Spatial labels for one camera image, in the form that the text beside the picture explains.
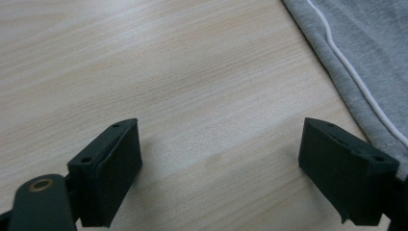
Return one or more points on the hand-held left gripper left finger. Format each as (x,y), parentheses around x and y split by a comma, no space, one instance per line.
(110,173)

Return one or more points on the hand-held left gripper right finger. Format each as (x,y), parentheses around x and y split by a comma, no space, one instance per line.
(343,173)

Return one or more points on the grey shorts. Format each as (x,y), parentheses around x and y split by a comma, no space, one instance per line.
(372,54)

